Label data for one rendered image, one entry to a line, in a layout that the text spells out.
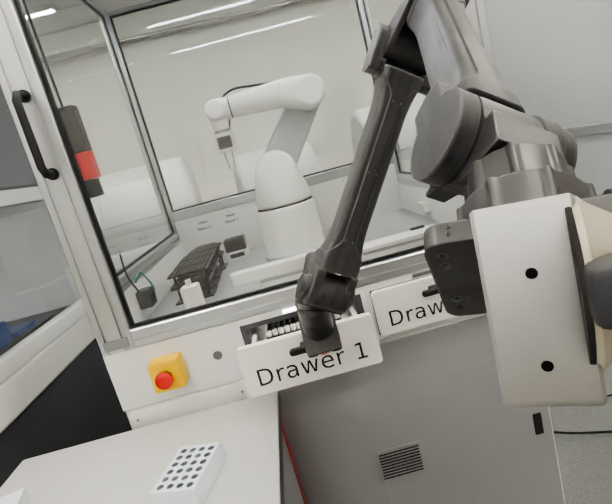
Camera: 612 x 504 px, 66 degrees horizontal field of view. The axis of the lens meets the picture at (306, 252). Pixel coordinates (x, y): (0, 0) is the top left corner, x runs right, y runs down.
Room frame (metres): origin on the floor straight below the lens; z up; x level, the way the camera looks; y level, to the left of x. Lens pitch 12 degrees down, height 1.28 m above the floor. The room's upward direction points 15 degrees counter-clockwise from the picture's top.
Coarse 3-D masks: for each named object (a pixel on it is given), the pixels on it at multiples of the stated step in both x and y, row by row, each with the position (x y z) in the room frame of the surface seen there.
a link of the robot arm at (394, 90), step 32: (384, 32) 0.71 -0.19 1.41; (384, 64) 0.71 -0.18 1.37; (384, 96) 0.71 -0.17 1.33; (384, 128) 0.70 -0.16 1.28; (384, 160) 0.70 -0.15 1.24; (352, 192) 0.70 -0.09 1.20; (352, 224) 0.70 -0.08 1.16; (320, 256) 0.71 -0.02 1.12; (352, 256) 0.69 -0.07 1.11; (320, 288) 0.69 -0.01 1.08; (352, 288) 0.69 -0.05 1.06
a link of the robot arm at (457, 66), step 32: (416, 0) 0.66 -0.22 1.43; (448, 0) 0.62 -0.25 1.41; (416, 32) 0.64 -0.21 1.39; (448, 32) 0.53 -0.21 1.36; (416, 64) 0.72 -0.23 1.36; (448, 64) 0.49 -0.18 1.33; (480, 64) 0.46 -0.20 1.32; (448, 96) 0.38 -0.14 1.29; (512, 96) 0.42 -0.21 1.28; (416, 128) 0.42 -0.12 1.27; (448, 128) 0.35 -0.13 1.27; (544, 128) 0.36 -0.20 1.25; (416, 160) 0.40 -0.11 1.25; (448, 160) 0.35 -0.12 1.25; (576, 160) 0.35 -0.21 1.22
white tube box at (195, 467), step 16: (192, 448) 0.82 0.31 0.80; (208, 448) 0.81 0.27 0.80; (176, 464) 0.79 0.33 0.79; (192, 464) 0.78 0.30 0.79; (208, 464) 0.76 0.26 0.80; (160, 480) 0.74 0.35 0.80; (176, 480) 0.73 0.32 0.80; (192, 480) 0.72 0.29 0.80; (208, 480) 0.74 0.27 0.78; (160, 496) 0.71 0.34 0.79; (176, 496) 0.70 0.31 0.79; (192, 496) 0.70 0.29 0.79
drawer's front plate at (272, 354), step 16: (352, 320) 0.92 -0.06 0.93; (368, 320) 0.92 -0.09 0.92; (288, 336) 0.92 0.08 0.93; (352, 336) 0.92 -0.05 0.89; (368, 336) 0.92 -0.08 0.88; (240, 352) 0.91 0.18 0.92; (256, 352) 0.91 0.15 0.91; (272, 352) 0.91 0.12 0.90; (288, 352) 0.91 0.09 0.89; (336, 352) 0.92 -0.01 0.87; (352, 352) 0.92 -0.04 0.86; (368, 352) 0.92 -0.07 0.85; (256, 368) 0.91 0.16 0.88; (272, 368) 0.91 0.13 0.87; (288, 368) 0.91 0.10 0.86; (320, 368) 0.91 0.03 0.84; (336, 368) 0.92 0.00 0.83; (352, 368) 0.92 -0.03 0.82; (256, 384) 0.91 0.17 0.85; (272, 384) 0.91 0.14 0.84; (288, 384) 0.91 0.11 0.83
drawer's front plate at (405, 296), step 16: (384, 288) 1.05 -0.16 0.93; (400, 288) 1.04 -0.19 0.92; (416, 288) 1.04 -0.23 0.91; (384, 304) 1.04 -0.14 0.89; (400, 304) 1.04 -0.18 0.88; (416, 304) 1.04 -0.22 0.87; (432, 304) 1.04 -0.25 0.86; (384, 320) 1.04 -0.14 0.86; (416, 320) 1.04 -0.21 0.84; (432, 320) 1.04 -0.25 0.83
